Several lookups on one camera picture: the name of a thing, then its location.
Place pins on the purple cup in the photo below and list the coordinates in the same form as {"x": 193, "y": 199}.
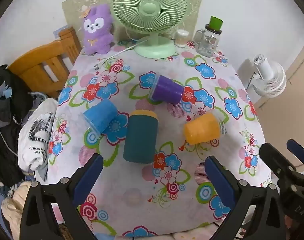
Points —
{"x": 168, "y": 88}

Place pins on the glass mug with green lid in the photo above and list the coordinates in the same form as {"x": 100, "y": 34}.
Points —
{"x": 207, "y": 42}

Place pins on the teal cup with yellow rim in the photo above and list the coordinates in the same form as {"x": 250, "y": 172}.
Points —
{"x": 140, "y": 137}

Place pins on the floral tablecloth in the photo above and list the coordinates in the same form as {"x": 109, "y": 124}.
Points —
{"x": 147, "y": 192}

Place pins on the white printed shirt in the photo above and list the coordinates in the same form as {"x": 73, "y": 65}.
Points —
{"x": 34, "y": 140}

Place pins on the wooden chair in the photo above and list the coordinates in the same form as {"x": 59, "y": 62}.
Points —
{"x": 34, "y": 63}

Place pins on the blue cup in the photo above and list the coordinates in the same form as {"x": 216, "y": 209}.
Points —
{"x": 101, "y": 116}

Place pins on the green desk fan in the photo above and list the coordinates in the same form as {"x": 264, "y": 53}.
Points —
{"x": 149, "y": 7}

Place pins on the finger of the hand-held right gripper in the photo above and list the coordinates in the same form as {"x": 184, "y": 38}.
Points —
{"x": 274, "y": 158}
{"x": 299, "y": 151}

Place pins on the cream cloth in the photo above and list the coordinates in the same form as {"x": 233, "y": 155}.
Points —
{"x": 13, "y": 205}

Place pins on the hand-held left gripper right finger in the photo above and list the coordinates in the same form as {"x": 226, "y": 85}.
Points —
{"x": 220, "y": 176}

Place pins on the white fan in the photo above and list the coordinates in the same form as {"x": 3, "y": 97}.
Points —
{"x": 269, "y": 80}

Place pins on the black clothing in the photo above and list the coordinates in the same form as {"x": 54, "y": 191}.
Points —
{"x": 6, "y": 140}

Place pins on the orange cup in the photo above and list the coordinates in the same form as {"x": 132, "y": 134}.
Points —
{"x": 202, "y": 128}

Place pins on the clear cotton swab container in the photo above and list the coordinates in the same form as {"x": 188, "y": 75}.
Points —
{"x": 181, "y": 38}

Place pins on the purple plush toy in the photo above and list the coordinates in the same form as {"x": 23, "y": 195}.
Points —
{"x": 96, "y": 35}

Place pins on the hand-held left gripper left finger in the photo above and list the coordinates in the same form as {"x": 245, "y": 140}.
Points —
{"x": 88, "y": 173}

